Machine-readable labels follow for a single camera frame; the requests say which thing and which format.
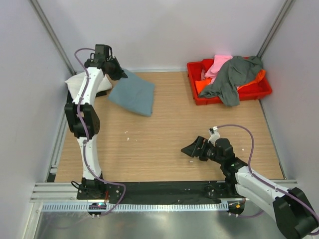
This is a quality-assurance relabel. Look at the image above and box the right aluminium frame post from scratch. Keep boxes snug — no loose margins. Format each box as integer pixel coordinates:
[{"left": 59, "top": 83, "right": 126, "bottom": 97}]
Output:
[{"left": 257, "top": 0, "right": 296, "bottom": 59}]

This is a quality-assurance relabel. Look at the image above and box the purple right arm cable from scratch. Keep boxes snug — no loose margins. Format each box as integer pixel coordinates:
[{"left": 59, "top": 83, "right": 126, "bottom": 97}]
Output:
[{"left": 214, "top": 124, "right": 319, "bottom": 236}]

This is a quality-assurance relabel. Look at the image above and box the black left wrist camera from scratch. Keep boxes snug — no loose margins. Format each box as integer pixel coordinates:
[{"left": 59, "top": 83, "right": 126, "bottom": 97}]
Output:
[{"left": 94, "top": 44, "right": 113, "bottom": 61}]

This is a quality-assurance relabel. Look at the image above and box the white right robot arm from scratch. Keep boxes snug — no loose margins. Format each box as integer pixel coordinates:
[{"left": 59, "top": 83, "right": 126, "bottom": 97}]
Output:
[{"left": 181, "top": 136, "right": 319, "bottom": 239}]

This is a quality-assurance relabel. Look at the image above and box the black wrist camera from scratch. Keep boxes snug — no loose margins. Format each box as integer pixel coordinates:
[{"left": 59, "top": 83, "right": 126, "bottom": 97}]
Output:
[
  {"left": 94, "top": 44, "right": 113, "bottom": 61},
  {"left": 215, "top": 138, "right": 234, "bottom": 157}
]

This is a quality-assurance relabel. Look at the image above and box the pink t shirt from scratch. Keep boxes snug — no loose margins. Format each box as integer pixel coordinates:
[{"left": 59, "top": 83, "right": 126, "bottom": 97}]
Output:
[{"left": 201, "top": 55, "right": 233, "bottom": 81}]

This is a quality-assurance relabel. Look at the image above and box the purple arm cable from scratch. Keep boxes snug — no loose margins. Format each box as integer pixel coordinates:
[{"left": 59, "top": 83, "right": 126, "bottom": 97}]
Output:
[
  {"left": 214, "top": 124, "right": 319, "bottom": 236},
  {"left": 74, "top": 47, "right": 127, "bottom": 217}
]

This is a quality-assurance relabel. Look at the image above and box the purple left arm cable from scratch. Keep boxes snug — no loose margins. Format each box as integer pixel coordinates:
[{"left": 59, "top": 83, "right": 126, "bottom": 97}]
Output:
[{"left": 74, "top": 47, "right": 127, "bottom": 217}]

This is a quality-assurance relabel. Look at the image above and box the aluminium front frame rail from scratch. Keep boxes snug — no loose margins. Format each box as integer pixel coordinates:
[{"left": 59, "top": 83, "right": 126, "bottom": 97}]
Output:
[{"left": 29, "top": 180, "right": 304, "bottom": 203}]

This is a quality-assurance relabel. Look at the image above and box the red plastic bin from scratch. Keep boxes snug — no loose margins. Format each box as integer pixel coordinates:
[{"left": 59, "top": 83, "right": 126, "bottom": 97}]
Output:
[{"left": 187, "top": 56, "right": 272, "bottom": 107}]

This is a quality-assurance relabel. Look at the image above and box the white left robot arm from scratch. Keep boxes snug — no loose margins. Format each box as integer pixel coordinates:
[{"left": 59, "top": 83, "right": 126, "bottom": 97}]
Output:
[{"left": 64, "top": 50, "right": 127, "bottom": 199}]

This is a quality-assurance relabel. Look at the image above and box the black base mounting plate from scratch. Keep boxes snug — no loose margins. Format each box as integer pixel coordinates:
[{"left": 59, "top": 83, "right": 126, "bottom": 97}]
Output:
[{"left": 71, "top": 181, "right": 242, "bottom": 200}]

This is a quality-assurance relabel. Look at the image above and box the folded white t shirt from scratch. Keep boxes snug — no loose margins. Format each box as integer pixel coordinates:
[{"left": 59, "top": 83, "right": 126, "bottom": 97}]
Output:
[{"left": 65, "top": 72, "right": 112, "bottom": 100}]

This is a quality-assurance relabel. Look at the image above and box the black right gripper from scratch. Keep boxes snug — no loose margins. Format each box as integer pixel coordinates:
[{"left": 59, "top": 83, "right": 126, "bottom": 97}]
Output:
[{"left": 181, "top": 135, "right": 224, "bottom": 165}]

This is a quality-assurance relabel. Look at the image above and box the aluminium frame post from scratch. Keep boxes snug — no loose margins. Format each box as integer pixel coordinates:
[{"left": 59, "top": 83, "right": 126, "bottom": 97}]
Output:
[
  {"left": 28, "top": 0, "right": 76, "bottom": 75},
  {"left": 257, "top": 0, "right": 296, "bottom": 59}
]

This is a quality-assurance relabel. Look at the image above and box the orange t shirt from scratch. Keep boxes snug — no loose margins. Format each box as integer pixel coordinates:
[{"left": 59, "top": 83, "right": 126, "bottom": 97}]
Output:
[{"left": 195, "top": 69, "right": 266, "bottom": 93}]

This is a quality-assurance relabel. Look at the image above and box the grey green t shirt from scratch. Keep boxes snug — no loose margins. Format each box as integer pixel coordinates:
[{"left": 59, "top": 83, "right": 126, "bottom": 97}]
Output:
[{"left": 198, "top": 56, "right": 263, "bottom": 107}]

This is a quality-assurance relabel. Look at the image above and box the white slotted cable duct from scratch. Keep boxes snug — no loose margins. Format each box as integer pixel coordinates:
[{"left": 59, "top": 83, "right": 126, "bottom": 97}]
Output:
[{"left": 41, "top": 201, "right": 229, "bottom": 214}]

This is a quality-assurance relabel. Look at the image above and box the light blue t shirt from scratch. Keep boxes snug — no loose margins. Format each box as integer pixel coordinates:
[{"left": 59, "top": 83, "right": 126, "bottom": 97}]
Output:
[{"left": 108, "top": 69, "right": 155, "bottom": 117}]

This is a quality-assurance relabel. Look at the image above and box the left aluminium frame post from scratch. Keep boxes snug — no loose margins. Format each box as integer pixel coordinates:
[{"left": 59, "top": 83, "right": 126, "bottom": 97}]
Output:
[{"left": 28, "top": 0, "right": 76, "bottom": 75}]

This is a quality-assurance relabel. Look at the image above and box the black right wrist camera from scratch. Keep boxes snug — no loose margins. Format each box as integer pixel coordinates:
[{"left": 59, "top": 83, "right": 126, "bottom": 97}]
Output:
[{"left": 215, "top": 138, "right": 234, "bottom": 157}]

